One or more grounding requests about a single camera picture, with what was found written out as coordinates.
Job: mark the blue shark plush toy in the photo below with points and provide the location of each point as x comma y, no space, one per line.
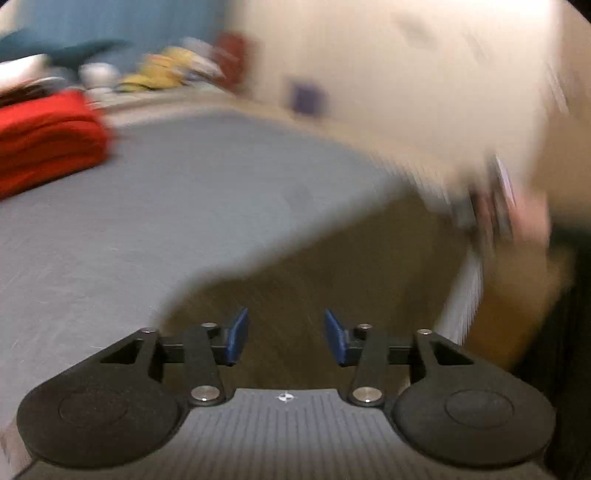
51,48

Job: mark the purple folded mat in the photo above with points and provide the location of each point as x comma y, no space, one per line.
307,98

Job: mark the yellow plush toy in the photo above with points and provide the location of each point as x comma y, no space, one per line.
184,56

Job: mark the white rabbit plush toy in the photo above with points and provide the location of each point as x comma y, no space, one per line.
203,60

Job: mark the dark patterned folded cloth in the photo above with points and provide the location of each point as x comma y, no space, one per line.
32,87

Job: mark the red folded blanket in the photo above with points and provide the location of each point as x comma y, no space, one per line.
46,134

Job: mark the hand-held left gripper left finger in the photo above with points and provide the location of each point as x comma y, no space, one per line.
238,334

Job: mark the yellow cloth heap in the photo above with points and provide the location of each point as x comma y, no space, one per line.
145,78

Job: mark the blue curtain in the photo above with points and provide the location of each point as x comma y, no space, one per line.
115,21

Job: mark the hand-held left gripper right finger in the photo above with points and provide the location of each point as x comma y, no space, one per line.
334,339

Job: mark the person's right hand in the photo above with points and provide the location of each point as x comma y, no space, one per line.
531,221

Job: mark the white folded towel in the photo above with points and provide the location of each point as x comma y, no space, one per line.
18,67

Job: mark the red cushion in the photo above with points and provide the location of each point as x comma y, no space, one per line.
233,54

